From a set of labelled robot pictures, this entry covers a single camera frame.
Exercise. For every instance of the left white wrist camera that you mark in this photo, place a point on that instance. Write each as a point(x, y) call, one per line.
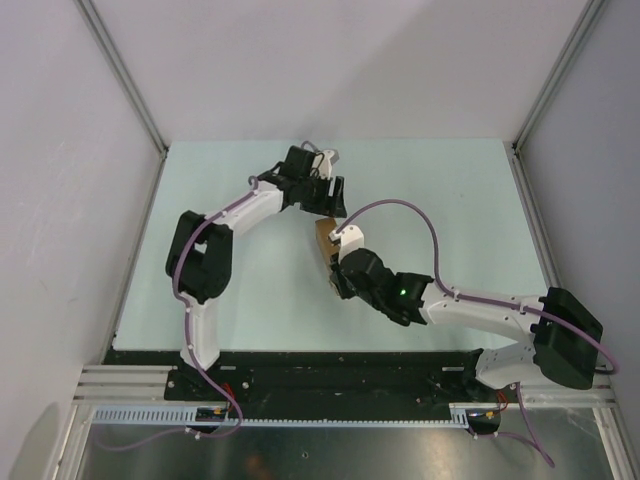
point(323, 163)

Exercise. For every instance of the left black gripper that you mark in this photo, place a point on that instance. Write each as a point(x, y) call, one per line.
point(331, 206)

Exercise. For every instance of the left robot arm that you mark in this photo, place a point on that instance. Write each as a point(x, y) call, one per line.
point(199, 262)

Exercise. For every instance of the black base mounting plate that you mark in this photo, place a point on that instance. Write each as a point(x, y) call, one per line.
point(368, 387)

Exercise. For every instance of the brown cardboard express box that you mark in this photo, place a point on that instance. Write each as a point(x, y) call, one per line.
point(323, 227)

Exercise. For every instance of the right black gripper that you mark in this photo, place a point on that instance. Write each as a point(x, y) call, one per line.
point(338, 277)

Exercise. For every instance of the aluminium front cross rail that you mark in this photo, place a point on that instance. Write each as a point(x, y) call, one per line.
point(122, 384)

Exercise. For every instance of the left aluminium frame post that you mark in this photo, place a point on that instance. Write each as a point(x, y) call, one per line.
point(111, 53)

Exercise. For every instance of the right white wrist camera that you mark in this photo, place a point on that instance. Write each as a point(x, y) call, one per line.
point(347, 239)

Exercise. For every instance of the right aluminium side rail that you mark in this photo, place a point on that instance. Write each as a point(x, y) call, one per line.
point(534, 218)

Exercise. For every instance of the aluminium frame post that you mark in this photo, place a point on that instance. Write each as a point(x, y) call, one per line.
point(573, 46)
point(111, 53)

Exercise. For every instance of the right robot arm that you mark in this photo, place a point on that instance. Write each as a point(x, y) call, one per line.
point(553, 336)

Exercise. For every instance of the right aluminium frame post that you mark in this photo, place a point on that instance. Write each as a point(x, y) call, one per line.
point(573, 46)

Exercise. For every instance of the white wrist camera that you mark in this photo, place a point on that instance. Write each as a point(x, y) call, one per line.
point(347, 239)
point(323, 163)

